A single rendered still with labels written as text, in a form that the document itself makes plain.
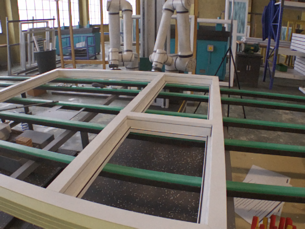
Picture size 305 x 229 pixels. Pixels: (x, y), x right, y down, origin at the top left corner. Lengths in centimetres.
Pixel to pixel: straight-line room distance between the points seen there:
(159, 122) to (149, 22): 182
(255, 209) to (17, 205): 86
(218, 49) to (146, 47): 291
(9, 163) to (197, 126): 101
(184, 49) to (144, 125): 137
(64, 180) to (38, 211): 12
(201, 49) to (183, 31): 312
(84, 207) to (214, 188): 33
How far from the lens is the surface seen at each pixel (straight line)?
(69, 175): 66
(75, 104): 140
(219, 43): 529
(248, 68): 517
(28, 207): 61
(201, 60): 532
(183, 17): 218
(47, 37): 823
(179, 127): 95
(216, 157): 72
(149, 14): 265
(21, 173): 93
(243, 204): 101
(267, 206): 104
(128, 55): 222
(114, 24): 242
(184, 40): 221
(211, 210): 55
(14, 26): 1039
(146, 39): 262
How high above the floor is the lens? 133
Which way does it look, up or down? 23 degrees down
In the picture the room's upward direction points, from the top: straight up
